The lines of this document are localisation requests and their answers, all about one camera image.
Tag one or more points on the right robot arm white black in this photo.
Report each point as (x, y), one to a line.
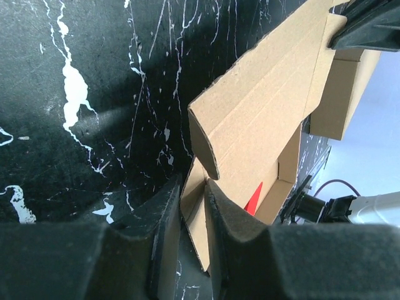
(347, 79)

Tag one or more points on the small red block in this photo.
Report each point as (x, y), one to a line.
(251, 205)

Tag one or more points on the brown cardboard box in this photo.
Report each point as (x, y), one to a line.
(246, 128)

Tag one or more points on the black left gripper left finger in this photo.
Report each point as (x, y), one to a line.
(132, 258)

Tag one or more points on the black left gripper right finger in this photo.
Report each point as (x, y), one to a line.
(252, 260)

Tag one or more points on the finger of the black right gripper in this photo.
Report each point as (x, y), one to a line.
(372, 25)

